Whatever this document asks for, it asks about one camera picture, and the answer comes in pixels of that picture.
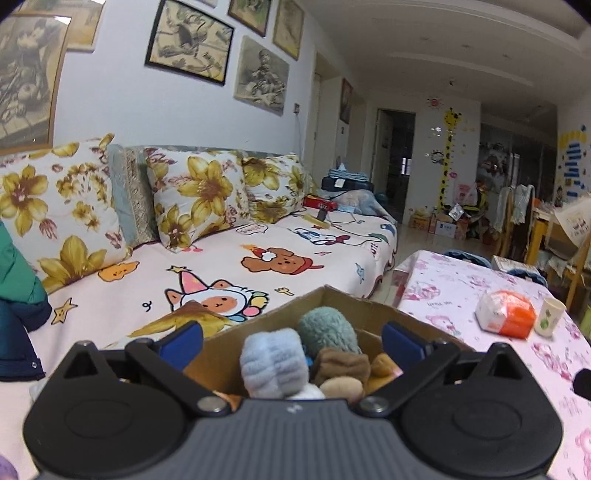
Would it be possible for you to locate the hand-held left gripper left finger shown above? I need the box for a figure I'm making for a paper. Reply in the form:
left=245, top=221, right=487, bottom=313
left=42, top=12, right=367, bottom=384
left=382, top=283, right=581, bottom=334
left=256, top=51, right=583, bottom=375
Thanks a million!
left=51, top=320, right=232, bottom=417

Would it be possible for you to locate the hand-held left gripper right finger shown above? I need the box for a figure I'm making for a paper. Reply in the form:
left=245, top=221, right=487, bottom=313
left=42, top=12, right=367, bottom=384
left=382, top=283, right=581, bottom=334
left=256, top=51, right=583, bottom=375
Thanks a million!
left=359, top=322, right=539, bottom=418

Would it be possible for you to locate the brown fuzzy sock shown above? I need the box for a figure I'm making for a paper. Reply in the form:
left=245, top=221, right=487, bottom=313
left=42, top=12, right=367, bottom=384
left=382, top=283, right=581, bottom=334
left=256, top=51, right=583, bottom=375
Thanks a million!
left=310, top=347, right=371, bottom=386

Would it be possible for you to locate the cardboard box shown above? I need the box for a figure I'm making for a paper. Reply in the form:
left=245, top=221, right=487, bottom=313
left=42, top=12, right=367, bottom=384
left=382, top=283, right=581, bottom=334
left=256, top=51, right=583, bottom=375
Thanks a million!
left=104, top=285, right=472, bottom=398

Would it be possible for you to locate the teal fuzzy sock ball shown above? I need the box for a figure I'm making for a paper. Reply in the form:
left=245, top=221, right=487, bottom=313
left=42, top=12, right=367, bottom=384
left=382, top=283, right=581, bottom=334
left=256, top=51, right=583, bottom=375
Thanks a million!
left=296, top=307, right=363, bottom=356

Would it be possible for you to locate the beige sock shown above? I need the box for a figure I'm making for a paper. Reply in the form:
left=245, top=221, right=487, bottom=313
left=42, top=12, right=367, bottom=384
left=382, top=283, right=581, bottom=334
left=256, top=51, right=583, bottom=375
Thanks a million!
left=320, top=376, right=365, bottom=407

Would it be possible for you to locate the light blue fuzzy sock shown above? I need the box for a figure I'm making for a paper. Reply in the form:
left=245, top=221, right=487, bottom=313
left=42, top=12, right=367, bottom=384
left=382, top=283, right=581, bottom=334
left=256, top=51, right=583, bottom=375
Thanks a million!
left=240, top=328, right=311, bottom=398

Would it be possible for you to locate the white fluffy plush toy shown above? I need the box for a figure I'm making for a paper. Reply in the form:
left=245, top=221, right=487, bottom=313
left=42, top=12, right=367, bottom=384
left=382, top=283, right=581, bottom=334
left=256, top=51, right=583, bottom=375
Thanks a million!
left=288, top=383, right=326, bottom=400

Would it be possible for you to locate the paper cup with green print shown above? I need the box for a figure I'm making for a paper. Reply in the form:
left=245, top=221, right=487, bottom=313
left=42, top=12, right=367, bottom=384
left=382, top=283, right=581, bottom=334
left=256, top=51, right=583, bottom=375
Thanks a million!
left=534, top=296, right=567, bottom=337

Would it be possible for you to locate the sofa with cartoon cover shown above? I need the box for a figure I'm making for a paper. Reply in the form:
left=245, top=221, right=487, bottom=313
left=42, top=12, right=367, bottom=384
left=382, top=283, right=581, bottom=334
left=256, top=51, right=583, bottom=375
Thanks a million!
left=0, top=138, right=400, bottom=462

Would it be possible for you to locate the orange and white snack bag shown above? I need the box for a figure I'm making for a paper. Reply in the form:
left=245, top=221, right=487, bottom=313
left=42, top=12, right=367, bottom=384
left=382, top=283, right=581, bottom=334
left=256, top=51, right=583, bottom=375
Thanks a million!
left=475, top=290, right=537, bottom=340

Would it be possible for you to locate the blue cushioned chair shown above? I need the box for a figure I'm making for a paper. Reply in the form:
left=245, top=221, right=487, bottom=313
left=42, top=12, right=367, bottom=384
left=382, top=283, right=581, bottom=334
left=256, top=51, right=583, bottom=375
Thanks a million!
left=505, top=270, right=548, bottom=287
left=443, top=249, right=492, bottom=268

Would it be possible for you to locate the wooden chair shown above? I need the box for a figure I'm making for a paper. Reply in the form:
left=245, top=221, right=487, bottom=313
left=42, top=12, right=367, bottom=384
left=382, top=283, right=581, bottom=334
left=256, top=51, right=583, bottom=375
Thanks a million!
left=526, top=198, right=591, bottom=310

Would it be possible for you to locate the grey blanket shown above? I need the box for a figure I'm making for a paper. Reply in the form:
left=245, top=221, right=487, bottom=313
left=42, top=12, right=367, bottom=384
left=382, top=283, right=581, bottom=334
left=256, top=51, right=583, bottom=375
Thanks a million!
left=332, top=189, right=393, bottom=217

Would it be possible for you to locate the yellow floral cushion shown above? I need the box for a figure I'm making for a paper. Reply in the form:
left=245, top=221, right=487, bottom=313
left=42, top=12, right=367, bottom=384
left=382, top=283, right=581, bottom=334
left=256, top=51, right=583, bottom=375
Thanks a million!
left=0, top=134, right=132, bottom=296
left=147, top=148, right=250, bottom=252
left=242, top=154, right=308, bottom=224

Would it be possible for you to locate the teal trimmed cushion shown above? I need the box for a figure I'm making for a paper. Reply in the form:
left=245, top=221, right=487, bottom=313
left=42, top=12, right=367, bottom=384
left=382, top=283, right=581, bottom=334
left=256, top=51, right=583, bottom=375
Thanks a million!
left=108, top=145, right=160, bottom=247

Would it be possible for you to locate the black bag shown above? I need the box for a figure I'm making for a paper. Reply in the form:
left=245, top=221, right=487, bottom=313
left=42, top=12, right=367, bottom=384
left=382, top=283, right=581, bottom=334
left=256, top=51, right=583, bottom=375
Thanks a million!
left=322, top=178, right=375, bottom=192

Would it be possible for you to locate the green and navy jacket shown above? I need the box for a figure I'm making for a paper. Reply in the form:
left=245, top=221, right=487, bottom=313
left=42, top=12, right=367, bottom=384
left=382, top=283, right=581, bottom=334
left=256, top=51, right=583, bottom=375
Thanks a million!
left=0, top=222, right=52, bottom=381

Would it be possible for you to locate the giraffe height chart sticker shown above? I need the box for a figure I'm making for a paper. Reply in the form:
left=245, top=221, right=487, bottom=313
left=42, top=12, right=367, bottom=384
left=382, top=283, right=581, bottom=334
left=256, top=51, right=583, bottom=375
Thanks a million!
left=436, top=108, right=462, bottom=208

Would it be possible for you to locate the framed portrait picture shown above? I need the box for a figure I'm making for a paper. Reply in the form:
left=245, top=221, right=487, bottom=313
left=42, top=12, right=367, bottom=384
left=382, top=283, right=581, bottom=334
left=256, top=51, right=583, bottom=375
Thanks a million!
left=339, top=78, right=354, bottom=124

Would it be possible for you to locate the duck sketch picture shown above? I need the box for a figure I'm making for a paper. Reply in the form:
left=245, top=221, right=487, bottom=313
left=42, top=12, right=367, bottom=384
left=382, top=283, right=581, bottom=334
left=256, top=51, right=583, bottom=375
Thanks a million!
left=233, top=36, right=290, bottom=114

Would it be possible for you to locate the large mouse sketch picture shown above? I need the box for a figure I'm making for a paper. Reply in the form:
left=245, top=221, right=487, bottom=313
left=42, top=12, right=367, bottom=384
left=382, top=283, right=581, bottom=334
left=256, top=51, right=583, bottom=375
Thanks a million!
left=0, top=11, right=70, bottom=155

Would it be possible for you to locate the tree sketch framed picture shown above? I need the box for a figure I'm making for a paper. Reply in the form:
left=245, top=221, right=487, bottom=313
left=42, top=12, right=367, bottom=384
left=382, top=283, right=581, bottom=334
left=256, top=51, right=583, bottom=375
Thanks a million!
left=272, top=0, right=305, bottom=61

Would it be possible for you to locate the green face framed picture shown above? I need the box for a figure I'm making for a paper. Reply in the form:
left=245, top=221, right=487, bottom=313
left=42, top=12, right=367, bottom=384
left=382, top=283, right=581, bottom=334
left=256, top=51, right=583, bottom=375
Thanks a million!
left=228, top=0, right=271, bottom=37

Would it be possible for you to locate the blue wall sticker chart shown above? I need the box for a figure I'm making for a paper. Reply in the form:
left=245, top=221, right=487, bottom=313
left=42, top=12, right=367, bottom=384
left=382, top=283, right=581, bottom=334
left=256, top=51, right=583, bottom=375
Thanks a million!
left=558, top=129, right=591, bottom=190

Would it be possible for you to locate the monkey sketch in black frame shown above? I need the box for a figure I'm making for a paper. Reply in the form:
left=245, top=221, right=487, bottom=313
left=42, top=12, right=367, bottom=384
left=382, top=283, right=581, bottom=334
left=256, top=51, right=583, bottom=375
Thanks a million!
left=145, top=0, right=234, bottom=86

